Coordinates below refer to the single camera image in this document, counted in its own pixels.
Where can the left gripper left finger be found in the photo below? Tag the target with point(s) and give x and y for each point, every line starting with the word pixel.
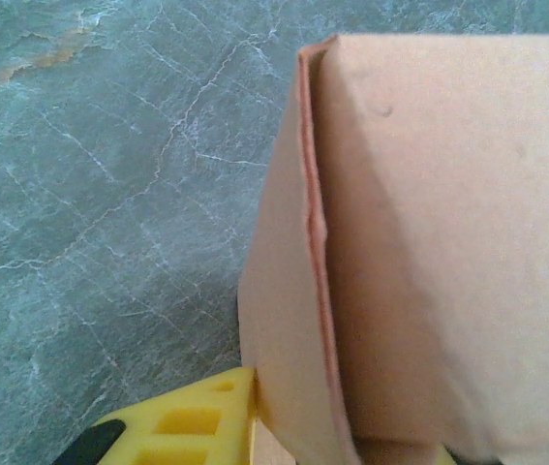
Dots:
pixel 196 426

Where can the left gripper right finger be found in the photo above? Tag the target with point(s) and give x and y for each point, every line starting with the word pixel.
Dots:
pixel 448 457

